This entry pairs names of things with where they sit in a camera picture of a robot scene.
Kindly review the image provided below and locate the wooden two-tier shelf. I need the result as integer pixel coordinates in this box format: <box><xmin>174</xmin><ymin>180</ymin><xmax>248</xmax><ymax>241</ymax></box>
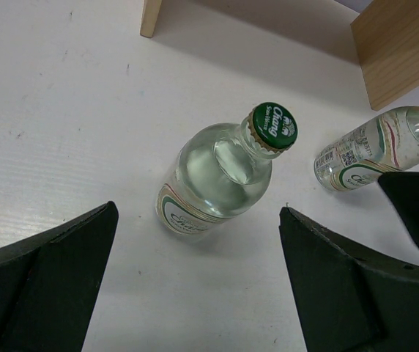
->
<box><xmin>140</xmin><ymin>1</ymin><xmax>419</xmax><ymax>110</ymax></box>

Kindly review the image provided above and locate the clear bottle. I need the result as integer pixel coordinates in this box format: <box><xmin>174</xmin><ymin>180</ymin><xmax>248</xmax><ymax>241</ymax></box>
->
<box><xmin>314</xmin><ymin>106</ymin><xmax>419</xmax><ymax>191</ymax></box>
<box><xmin>156</xmin><ymin>102</ymin><xmax>298</xmax><ymax>235</ymax></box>

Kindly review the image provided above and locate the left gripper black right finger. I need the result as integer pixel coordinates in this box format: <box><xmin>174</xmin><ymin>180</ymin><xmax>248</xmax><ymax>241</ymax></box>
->
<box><xmin>279</xmin><ymin>207</ymin><xmax>419</xmax><ymax>351</ymax></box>

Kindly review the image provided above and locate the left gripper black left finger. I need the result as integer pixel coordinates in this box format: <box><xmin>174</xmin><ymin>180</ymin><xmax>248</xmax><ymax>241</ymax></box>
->
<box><xmin>0</xmin><ymin>202</ymin><xmax>119</xmax><ymax>351</ymax></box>

